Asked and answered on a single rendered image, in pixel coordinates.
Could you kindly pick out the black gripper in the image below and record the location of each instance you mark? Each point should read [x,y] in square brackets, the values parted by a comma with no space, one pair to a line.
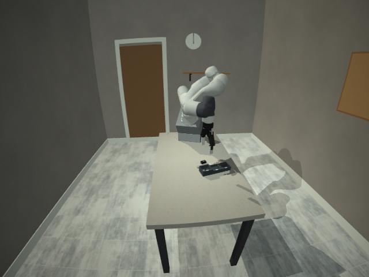
[206,130]

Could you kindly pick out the dark grey rack of bins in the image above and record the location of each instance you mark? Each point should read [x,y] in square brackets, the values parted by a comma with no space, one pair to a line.
[214,168]

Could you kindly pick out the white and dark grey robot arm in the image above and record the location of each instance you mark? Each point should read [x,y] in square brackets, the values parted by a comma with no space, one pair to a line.
[213,84]

